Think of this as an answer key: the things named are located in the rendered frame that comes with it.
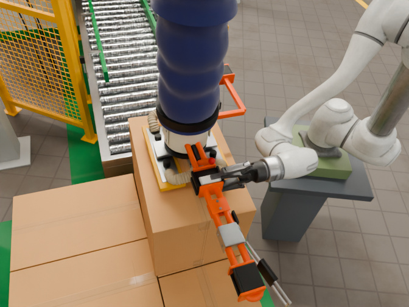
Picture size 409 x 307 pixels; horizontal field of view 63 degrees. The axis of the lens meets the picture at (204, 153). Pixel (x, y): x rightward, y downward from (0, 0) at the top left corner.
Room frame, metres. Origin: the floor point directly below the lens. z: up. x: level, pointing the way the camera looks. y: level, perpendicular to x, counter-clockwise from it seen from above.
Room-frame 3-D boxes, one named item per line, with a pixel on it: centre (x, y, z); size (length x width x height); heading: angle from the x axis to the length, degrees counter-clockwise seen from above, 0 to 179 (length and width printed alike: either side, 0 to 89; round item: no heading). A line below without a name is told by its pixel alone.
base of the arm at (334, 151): (1.24, -0.57, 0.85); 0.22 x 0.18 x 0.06; 10
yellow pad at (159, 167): (0.87, 0.17, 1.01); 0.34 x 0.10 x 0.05; 24
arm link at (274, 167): (0.77, -0.24, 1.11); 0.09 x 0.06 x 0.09; 24
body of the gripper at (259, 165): (0.74, -0.17, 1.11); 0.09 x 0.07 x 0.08; 114
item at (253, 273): (0.36, -0.16, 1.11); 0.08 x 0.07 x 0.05; 24
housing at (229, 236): (0.49, -0.11, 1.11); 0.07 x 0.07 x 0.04; 24
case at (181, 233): (0.91, 0.07, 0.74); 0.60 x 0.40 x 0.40; 22
